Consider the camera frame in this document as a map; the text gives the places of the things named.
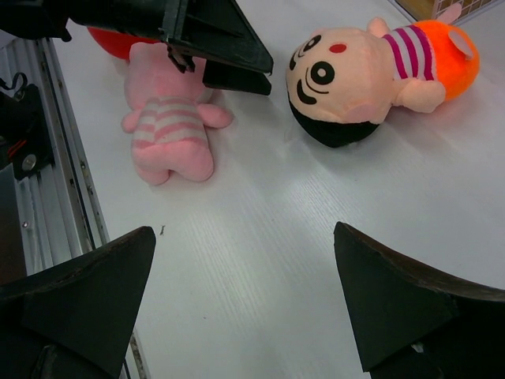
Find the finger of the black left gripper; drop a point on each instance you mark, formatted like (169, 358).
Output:
(231, 78)

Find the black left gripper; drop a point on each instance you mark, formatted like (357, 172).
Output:
(217, 31)

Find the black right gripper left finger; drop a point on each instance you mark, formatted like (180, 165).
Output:
(75, 320)

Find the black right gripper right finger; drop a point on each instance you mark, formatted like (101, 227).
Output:
(411, 320)

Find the boy doll orange shorts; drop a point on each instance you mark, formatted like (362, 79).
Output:
(342, 82)

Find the pink pig plush centre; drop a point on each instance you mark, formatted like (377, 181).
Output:
(169, 114)

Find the red fish plush left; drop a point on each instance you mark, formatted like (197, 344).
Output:
(115, 43)

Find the aluminium mounting rail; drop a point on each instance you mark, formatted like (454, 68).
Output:
(54, 215)

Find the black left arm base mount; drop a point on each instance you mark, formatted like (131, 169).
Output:
(25, 140)

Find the wooden three-tier wire shelf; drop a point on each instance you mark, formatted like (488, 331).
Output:
(418, 10)

